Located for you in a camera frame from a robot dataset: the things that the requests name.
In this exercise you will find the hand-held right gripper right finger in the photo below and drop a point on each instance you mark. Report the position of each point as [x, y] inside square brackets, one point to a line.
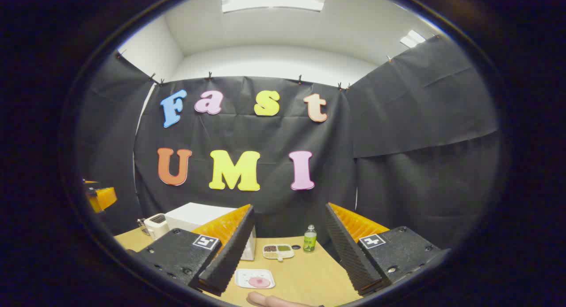
[349, 254]

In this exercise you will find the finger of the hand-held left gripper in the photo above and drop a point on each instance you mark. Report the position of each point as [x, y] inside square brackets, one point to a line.
[105, 198]

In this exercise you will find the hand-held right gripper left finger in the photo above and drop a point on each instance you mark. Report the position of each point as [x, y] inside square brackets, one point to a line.
[230, 258]

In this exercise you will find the white square plate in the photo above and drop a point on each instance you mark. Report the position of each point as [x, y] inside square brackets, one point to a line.
[242, 278]

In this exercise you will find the pink donut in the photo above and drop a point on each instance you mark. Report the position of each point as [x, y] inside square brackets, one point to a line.
[259, 282]

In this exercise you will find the white microwave oven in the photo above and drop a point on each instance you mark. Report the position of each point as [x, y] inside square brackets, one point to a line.
[194, 214]

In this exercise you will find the green drink bottle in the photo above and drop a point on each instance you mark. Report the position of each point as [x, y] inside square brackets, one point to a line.
[310, 241]

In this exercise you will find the divided white dish with beans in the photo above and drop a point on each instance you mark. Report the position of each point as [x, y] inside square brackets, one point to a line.
[278, 253]

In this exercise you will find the white toaster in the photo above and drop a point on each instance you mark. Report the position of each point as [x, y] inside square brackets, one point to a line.
[155, 227]

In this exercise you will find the black backdrop cloth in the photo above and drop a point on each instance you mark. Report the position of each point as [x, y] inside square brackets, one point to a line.
[265, 134]

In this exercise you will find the small ceiling light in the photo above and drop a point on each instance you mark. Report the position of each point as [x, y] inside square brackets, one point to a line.
[412, 38]

